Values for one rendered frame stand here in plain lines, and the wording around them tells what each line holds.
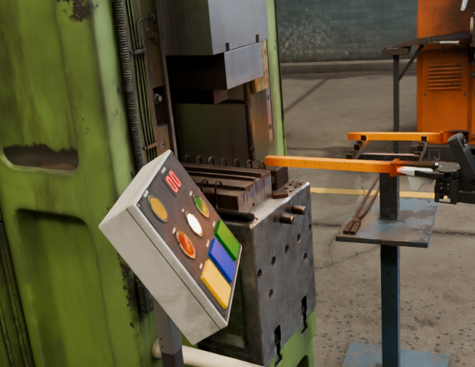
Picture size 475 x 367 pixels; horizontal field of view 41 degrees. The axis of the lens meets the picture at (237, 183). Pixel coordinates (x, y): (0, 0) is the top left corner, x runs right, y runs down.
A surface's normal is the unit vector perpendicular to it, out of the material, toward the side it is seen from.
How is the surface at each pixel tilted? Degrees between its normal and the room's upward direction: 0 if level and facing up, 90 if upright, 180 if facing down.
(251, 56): 90
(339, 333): 0
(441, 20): 90
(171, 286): 90
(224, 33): 90
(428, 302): 0
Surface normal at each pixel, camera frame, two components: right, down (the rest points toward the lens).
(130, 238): -0.08, 0.32
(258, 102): 0.86, 0.09
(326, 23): -0.35, 0.30
